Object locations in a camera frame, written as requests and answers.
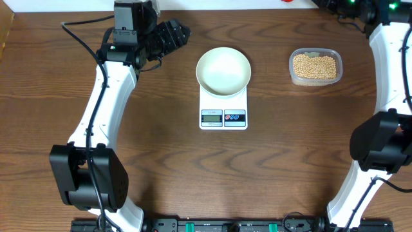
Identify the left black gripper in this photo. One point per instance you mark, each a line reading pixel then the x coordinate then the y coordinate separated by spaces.
pixel 172 33

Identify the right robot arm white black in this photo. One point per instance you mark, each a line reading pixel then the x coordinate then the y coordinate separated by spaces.
pixel 380 146

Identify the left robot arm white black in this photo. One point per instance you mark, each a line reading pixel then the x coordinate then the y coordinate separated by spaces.
pixel 88 173

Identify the cream round bowl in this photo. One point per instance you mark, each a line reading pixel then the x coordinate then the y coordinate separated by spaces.
pixel 223 72

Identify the white digital kitchen scale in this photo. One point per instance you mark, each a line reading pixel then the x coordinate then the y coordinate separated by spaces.
pixel 218 113

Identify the clear plastic container of soybeans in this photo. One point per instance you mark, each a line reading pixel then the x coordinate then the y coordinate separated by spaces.
pixel 315 67

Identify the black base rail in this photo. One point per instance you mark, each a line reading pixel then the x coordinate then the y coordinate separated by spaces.
pixel 289 224

